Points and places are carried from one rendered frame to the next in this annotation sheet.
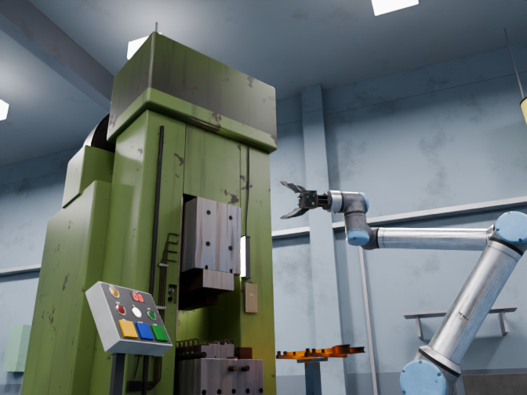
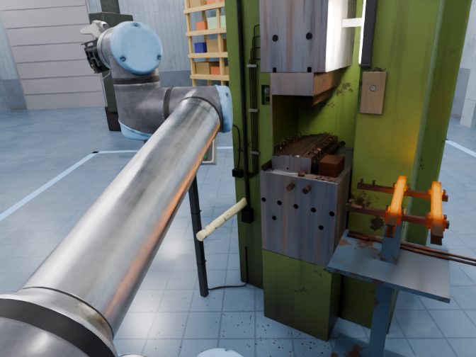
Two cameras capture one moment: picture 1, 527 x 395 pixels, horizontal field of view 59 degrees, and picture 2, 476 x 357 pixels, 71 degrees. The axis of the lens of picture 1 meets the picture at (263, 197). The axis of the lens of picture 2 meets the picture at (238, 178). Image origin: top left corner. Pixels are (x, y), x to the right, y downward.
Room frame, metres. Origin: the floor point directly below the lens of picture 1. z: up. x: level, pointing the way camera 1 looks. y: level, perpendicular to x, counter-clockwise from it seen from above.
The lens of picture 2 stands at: (1.81, -1.09, 1.48)
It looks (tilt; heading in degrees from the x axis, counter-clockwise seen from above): 22 degrees down; 73
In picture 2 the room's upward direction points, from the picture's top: 3 degrees counter-clockwise
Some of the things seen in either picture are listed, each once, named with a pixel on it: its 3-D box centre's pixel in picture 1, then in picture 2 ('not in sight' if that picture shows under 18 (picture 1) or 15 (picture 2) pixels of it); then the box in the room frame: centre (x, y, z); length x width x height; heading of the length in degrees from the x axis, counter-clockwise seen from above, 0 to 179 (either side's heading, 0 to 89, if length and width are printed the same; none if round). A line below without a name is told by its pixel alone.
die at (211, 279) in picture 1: (198, 286); (308, 78); (2.65, 0.38, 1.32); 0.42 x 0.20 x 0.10; 40
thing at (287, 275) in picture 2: not in sight; (312, 266); (2.69, 0.35, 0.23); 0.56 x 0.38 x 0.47; 40
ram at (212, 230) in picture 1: (205, 245); (319, 21); (2.67, 0.35, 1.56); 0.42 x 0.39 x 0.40; 40
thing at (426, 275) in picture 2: not in sight; (389, 260); (2.67, -0.24, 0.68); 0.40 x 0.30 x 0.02; 132
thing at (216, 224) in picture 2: not in sight; (224, 217); (2.20, 0.46, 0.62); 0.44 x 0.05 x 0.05; 40
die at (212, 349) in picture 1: (195, 353); (306, 150); (2.65, 0.38, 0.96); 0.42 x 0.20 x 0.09; 40
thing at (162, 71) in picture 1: (195, 108); not in sight; (2.81, 0.46, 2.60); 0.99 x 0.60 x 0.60; 130
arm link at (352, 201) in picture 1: (351, 203); (131, 50); (1.83, -0.37, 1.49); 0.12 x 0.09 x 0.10; 104
